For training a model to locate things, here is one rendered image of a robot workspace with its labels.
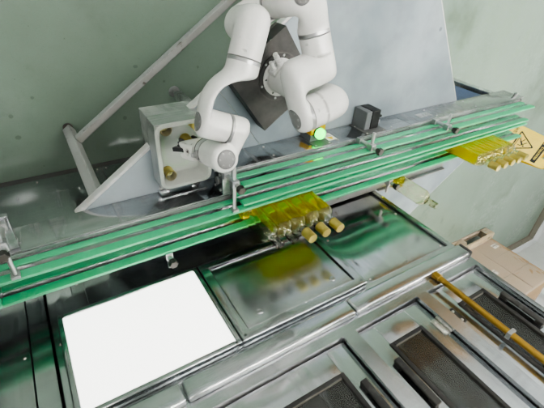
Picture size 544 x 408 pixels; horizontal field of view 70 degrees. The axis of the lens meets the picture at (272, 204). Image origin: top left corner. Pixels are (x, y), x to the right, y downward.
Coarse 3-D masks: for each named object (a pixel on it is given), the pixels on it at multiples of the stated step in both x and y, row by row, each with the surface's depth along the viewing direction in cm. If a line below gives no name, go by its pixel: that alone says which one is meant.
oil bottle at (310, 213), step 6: (288, 198) 140; (294, 198) 140; (300, 198) 140; (294, 204) 138; (300, 204) 138; (306, 204) 138; (300, 210) 135; (306, 210) 134; (312, 210) 135; (306, 216) 133; (312, 216) 133; (318, 216) 134; (306, 222) 134
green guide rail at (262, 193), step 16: (480, 128) 196; (496, 128) 196; (416, 144) 176; (432, 144) 176; (448, 144) 179; (352, 160) 160; (368, 160) 161; (384, 160) 161; (304, 176) 147; (320, 176) 147; (336, 176) 148; (256, 192) 137; (272, 192) 137; (288, 192) 138
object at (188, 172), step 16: (160, 128) 113; (176, 128) 124; (160, 144) 124; (176, 144) 127; (160, 160) 119; (176, 160) 130; (160, 176) 122; (176, 176) 130; (192, 176) 130; (208, 176) 131
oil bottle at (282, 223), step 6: (270, 204) 137; (264, 210) 134; (270, 210) 134; (276, 210) 134; (270, 216) 131; (276, 216) 131; (282, 216) 131; (276, 222) 129; (282, 222) 129; (288, 222) 129; (282, 228) 128; (288, 228) 128; (282, 234) 129
